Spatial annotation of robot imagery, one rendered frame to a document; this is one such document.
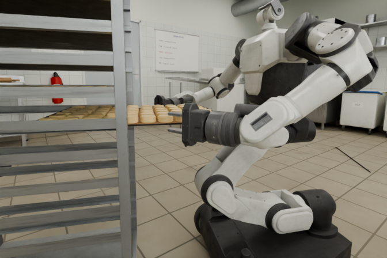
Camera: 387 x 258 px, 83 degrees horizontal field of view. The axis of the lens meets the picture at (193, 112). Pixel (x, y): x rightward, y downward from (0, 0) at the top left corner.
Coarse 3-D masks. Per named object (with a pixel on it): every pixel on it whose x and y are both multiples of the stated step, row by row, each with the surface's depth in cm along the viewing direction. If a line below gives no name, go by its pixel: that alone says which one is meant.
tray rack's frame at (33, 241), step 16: (0, 240) 101; (32, 240) 104; (48, 240) 104; (16, 256) 95; (32, 256) 95; (48, 256) 95; (64, 256) 95; (80, 256) 95; (96, 256) 95; (112, 256) 95
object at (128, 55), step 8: (128, 0) 98; (128, 16) 99; (128, 24) 100; (128, 32) 100; (128, 40) 101; (128, 56) 101; (128, 64) 102; (128, 72) 102; (128, 80) 103; (128, 96) 104; (128, 136) 106; (136, 208) 115; (136, 216) 113; (136, 224) 114
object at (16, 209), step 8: (56, 200) 103; (64, 200) 103; (72, 200) 104; (80, 200) 105; (88, 200) 106; (96, 200) 107; (104, 200) 108; (112, 200) 108; (0, 208) 98; (8, 208) 98; (16, 208) 99; (24, 208) 100; (32, 208) 101; (40, 208) 101; (48, 208) 101; (56, 208) 101
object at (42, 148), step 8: (64, 144) 100; (72, 144) 101; (80, 144) 102; (88, 144) 102; (96, 144) 103; (104, 144) 104; (112, 144) 105; (128, 144) 107; (0, 152) 95; (8, 152) 95; (16, 152) 96; (24, 152) 97; (32, 152) 97; (40, 152) 97
